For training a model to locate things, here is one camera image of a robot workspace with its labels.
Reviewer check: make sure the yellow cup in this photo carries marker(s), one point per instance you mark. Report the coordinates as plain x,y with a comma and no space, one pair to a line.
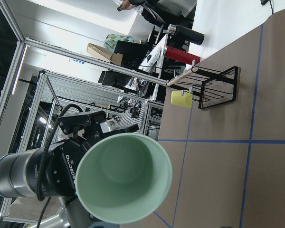
181,98

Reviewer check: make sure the black wire cup rack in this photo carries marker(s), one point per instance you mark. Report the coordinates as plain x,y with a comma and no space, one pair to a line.
209,87

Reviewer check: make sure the cardboard box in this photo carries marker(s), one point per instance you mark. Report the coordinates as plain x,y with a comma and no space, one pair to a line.
104,54

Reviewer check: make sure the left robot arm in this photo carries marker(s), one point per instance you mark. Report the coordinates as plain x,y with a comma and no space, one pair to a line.
20,176

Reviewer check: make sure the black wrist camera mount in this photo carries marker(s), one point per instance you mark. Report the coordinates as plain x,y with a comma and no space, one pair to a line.
87,121

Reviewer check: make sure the red bottle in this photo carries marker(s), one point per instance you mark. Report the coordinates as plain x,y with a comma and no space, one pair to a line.
181,56

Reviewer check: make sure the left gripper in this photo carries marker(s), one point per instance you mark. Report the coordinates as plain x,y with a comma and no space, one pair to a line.
63,158

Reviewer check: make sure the green cup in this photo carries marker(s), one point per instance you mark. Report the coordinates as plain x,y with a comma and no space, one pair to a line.
123,178

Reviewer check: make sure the black bottle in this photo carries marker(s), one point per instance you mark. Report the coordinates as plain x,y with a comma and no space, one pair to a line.
186,34

